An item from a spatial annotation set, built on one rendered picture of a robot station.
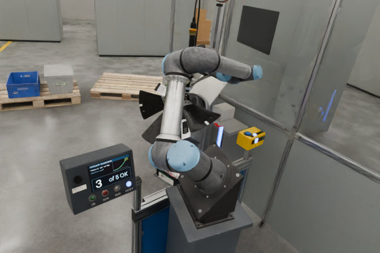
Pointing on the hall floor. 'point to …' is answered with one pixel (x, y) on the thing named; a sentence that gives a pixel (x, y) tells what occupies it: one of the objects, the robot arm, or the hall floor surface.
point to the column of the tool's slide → (218, 26)
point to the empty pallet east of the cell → (124, 86)
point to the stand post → (204, 135)
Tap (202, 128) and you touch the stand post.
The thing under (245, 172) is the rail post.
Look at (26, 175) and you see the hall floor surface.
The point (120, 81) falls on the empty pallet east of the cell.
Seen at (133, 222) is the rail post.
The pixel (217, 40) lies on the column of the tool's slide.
